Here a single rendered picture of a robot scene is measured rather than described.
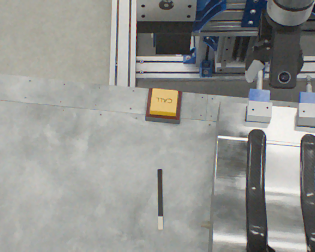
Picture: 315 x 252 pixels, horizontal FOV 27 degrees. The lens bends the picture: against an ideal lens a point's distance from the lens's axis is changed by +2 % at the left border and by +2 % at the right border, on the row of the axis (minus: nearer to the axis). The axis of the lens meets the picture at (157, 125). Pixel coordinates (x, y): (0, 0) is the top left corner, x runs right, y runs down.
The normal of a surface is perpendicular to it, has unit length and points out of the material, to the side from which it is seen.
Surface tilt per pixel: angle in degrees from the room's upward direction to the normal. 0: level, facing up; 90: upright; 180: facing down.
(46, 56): 0
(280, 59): 33
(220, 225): 21
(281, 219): 28
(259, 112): 0
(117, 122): 0
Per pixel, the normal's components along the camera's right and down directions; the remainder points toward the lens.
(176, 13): 0.00, 0.88
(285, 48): 0.00, 0.07
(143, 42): 0.01, -0.48
